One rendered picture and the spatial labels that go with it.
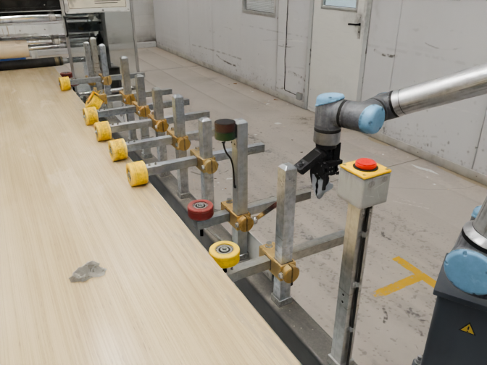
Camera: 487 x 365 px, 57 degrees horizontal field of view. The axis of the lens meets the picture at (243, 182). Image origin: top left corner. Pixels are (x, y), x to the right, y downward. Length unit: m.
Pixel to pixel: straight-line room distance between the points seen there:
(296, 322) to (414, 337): 1.17
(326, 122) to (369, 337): 1.17
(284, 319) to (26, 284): 0.66
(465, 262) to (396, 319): 1.06
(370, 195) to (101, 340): 0.60
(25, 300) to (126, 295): 0.22
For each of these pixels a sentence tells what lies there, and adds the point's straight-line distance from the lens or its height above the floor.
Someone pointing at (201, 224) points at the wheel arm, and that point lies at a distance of 1.40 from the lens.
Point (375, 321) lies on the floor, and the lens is 2.39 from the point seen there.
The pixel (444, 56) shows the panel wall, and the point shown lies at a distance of 4.15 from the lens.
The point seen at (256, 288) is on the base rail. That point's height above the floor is 0.70.
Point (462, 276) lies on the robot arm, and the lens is 1.45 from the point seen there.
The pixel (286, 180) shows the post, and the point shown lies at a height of 1.09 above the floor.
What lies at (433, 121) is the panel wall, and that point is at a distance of 4.27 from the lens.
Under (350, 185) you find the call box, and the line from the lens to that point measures 0.88.
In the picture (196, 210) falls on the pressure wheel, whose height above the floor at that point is 0.91.
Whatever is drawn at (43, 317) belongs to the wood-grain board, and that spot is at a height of 0.90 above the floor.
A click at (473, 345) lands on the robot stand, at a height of 0.43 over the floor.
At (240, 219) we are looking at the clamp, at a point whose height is 0.86.
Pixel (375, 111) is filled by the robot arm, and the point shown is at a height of 1.17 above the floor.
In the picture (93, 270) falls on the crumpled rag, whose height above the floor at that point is 0.91.
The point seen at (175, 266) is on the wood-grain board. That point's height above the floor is 0.90.
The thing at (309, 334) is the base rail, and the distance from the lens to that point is 1.25.
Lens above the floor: 1.56
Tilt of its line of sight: 26 degrees down
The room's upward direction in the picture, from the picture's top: straight up
